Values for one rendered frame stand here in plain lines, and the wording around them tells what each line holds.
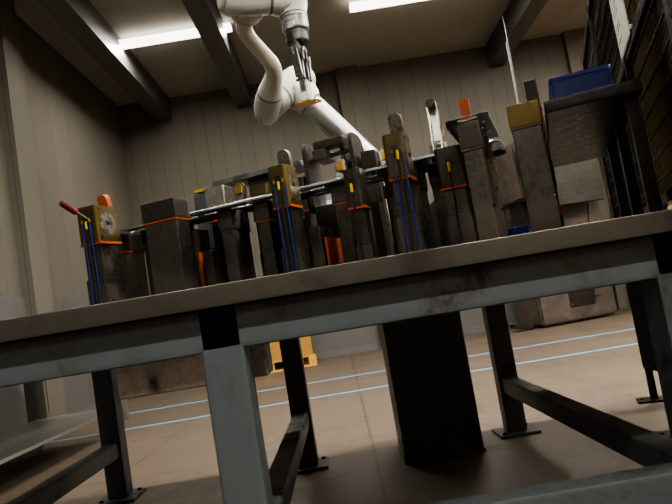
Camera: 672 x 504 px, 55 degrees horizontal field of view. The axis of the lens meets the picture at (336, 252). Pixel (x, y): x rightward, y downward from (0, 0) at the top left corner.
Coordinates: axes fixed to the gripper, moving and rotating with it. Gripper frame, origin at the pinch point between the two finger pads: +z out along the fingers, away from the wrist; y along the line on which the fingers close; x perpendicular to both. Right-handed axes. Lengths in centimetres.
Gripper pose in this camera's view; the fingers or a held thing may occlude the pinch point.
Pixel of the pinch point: (306, 91)
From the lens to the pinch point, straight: 218.7
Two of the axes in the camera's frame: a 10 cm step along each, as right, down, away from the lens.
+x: 9.2, -1.9, -3.5
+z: 1.7, 9.8, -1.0
